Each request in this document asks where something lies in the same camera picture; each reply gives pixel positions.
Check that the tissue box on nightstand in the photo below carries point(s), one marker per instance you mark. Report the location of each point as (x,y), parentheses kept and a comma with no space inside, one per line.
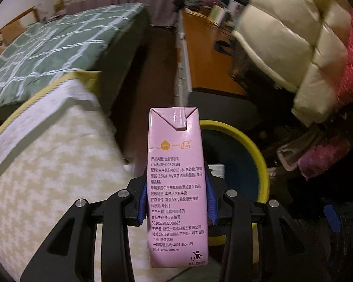
(59,6)

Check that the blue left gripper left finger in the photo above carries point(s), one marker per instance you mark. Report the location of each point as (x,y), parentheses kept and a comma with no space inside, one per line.
(142,201)

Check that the white printed carton box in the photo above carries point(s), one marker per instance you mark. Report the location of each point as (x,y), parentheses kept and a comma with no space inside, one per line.
(217,170)

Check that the cream puffer jacket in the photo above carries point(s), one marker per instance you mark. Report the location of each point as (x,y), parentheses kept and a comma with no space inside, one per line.
(302,46)

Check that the wooden bed with headboard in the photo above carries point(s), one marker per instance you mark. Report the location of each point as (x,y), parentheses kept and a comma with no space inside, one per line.
(58,52)

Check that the yellow rimmed trash bin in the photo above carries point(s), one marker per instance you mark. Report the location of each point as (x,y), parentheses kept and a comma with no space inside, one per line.
(245,169)

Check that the patterned beige teal table cloth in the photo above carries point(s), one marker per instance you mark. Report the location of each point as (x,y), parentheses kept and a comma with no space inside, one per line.
(55,148)

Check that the pink milk carton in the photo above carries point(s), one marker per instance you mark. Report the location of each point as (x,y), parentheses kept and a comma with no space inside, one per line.
(176,189)

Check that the wooden desk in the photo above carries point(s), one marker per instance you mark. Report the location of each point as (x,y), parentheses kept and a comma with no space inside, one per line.
(208,69)

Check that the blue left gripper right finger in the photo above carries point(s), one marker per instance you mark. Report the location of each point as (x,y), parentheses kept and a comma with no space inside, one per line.
(212,203)

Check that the right brown pillow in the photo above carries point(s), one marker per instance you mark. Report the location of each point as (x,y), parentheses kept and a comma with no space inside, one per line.
(12,31)

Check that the green checked duvet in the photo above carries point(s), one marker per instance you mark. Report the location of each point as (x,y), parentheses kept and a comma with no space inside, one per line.
(58,47)

